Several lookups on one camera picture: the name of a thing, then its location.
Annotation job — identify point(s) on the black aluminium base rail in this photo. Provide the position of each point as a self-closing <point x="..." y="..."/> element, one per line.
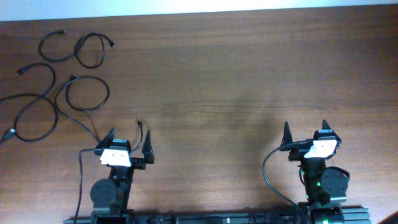
<point x="351" y="215"/>

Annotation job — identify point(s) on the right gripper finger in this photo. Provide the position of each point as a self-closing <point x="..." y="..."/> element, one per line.
<point x="286" y="138"/>
<point x="325" y="125"/>

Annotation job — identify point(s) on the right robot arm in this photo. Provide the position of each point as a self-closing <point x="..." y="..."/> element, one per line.
<point x="325" y="186"/>

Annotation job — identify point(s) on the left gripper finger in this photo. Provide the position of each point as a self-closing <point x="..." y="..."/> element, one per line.
<point x="107" y="140"/>
<point x="147" y="150"/>

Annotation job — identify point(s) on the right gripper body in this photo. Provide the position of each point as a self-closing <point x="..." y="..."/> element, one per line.
<point x="297" y="154"/>

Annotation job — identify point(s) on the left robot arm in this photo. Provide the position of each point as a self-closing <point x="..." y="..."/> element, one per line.
<point x="110" y="196"/>

